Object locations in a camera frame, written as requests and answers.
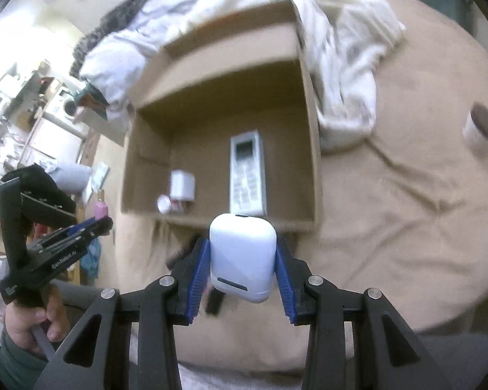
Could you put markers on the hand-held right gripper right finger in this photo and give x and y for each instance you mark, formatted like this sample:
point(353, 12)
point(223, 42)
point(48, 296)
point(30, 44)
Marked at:
point(286, 288)

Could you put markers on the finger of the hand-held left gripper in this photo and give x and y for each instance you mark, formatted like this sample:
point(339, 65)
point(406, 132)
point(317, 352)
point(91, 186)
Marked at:
point(71, 229)
point(97, 229)

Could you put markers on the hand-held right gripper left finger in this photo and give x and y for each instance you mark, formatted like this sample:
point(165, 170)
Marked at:
point(197, 280)

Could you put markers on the white earbuds case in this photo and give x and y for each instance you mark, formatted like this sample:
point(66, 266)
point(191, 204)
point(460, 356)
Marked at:
point(242, 252)

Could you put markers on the white pill bottle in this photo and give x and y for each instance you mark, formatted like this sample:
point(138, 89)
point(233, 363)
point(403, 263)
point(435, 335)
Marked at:
point(166, 204)

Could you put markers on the white charger adapter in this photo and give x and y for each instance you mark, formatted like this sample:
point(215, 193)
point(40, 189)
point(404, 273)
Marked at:
point(182, 186)

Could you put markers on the white remote control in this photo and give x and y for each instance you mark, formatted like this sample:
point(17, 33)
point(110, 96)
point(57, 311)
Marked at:
point(248, 170)

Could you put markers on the cardboard box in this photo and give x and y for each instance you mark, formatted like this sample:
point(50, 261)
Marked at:
point(227, 101)

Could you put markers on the person's left forearm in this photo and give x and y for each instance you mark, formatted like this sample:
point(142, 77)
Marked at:
point(18, 367)

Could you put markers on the person's left hand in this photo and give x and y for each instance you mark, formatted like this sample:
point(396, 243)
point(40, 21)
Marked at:
point(28, 321)

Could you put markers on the pink bottle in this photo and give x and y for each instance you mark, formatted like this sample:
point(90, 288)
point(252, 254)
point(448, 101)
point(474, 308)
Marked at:
point(101, 209)

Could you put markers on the papers on floor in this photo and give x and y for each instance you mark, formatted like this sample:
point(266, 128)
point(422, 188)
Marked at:
point(99, 178)

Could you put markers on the light blue bag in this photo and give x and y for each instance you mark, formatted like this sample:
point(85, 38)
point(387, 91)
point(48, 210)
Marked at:
point(71, 176)

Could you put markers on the person's grey trouser leg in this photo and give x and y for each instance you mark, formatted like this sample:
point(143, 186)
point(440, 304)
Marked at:
point(248, 375)

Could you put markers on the grey bedside table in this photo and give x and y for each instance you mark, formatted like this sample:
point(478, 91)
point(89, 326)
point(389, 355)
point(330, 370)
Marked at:
point(101, 124)

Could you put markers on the white washing machine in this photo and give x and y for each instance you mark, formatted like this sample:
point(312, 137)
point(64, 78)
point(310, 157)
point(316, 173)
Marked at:
point(67, 103)

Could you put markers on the teal orange pillow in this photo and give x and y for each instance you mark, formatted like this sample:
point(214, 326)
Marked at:
point(90, 97)

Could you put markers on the dark patterned blanket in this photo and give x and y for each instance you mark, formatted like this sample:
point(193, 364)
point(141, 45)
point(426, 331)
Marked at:
point(114, 20)

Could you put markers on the white jar brown lid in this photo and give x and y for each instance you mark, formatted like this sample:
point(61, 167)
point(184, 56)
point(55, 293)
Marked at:
point(480, 128)

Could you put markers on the white printed duvet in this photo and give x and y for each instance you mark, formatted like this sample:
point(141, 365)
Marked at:
point(341, 40)

